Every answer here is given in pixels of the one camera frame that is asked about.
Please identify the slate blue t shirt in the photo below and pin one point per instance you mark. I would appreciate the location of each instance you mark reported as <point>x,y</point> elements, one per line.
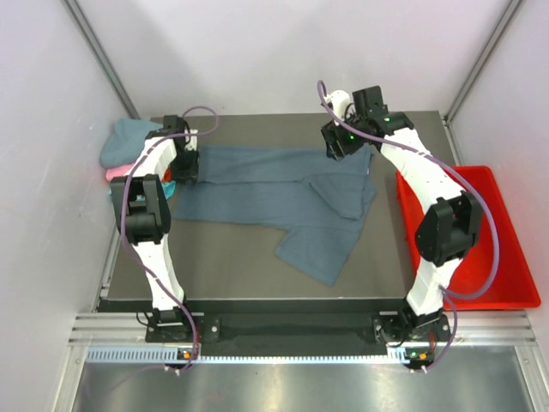
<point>320,203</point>

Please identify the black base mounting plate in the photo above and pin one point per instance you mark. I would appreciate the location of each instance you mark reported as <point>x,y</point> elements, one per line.
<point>369,327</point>

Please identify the red plastic bin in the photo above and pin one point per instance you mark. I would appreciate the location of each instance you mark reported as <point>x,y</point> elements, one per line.
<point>513,287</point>

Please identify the folded orange t shirt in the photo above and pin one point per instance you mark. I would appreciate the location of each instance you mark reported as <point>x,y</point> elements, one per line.
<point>167,176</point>

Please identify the folded grey-blue t shirt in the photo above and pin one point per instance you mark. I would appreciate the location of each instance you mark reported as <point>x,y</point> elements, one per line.
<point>126,142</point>

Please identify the right corner aluminium post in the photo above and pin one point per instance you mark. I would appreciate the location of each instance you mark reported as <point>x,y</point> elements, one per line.
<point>495,37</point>

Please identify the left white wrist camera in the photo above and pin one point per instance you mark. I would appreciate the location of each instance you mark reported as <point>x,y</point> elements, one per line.
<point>190,143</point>

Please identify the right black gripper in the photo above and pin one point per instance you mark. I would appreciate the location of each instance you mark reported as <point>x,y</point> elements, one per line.
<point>331,133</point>

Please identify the corner aluminium post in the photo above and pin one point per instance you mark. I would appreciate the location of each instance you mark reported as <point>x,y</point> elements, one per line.
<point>495,37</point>
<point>79,17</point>

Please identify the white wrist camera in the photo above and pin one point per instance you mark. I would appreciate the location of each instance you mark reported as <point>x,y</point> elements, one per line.
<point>340,102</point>
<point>190,143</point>

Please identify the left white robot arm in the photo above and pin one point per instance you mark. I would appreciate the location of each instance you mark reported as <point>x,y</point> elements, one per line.
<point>144,221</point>

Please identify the folded pink t shirt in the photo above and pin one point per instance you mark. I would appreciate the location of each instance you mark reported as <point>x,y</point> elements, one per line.
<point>120,171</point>

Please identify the left corner aluminium post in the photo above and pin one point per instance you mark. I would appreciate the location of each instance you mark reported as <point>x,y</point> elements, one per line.
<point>79,17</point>

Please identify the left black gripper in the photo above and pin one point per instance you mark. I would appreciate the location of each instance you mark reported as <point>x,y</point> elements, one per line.
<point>189,173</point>

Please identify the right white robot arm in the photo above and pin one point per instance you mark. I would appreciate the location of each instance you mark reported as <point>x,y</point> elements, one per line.
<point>452,216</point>

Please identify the aluminium frame rail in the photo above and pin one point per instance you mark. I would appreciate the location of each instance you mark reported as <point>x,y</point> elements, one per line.
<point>471,328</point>

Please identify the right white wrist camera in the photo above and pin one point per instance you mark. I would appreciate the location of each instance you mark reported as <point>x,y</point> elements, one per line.
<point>340,102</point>

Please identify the grey slotted cable duct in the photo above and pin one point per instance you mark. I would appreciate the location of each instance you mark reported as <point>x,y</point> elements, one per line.
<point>181,356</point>

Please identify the folded turquoise t shirt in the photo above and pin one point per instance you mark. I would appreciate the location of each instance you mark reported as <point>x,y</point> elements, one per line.
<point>168,188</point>

